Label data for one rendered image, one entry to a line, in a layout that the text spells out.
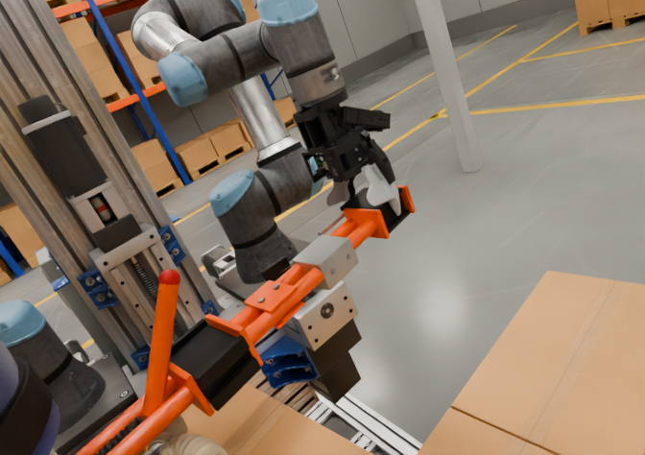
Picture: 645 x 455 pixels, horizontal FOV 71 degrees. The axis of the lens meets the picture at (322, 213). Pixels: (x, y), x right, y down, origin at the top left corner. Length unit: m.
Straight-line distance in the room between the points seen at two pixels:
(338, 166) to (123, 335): 0.72
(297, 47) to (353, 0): 11.31
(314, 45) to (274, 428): 0.50
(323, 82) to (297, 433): 0.46
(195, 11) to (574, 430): 1.21
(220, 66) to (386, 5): 11.96
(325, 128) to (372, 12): 11.63
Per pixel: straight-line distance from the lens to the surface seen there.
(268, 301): 0.60
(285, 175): 1.02
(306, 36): 0.64
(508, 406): 1.26
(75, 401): 0.99
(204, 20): 1.07
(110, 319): 1.15
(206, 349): 0.57
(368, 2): 12.22
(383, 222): 0.69
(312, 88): 0.64
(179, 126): 9.30
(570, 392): 1.27
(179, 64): 0.70
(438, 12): 3.63
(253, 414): 0.68
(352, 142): 0.66
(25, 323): 0.95
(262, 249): 1.03
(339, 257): 0.64
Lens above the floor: 1.50
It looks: 21 degrees down
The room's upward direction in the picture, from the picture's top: 23 degrees counter-clockwise
